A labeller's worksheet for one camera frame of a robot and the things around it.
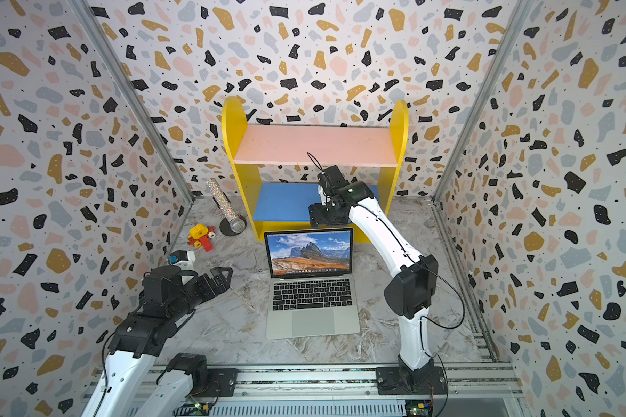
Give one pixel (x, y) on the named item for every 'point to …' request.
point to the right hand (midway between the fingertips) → (318, 220)
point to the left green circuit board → (194, 406)
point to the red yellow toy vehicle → (200, 236)
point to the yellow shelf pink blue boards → (286, 206)
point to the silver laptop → (312, 289)
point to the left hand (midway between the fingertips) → (224, 274)
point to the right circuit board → (418, 408)
